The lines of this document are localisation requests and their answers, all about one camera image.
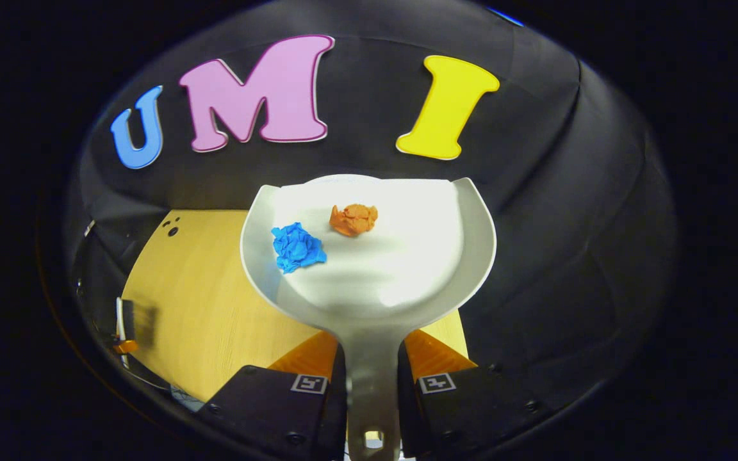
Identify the white cloth clip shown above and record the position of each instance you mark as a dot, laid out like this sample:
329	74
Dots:
89	228

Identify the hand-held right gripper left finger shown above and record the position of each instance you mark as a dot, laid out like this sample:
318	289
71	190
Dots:
266	403

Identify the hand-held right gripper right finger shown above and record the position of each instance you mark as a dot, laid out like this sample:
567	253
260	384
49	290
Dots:
484	403

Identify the white plastic dustpan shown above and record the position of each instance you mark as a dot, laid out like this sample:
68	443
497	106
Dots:
394	256

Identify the blue paper ball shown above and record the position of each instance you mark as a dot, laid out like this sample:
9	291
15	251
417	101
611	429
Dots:
295	248

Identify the small white broom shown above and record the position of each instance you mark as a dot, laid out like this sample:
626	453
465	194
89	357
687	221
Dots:
141	320

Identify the orange paper ball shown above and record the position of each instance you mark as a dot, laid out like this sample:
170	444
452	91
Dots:
353	219

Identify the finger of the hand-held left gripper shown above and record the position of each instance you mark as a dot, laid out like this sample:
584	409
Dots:
125	347

